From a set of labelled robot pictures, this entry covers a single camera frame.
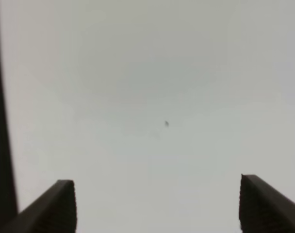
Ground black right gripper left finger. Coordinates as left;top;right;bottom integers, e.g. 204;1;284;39
0;180;77;233

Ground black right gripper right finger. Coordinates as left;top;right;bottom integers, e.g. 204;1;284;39
239;175;295;233

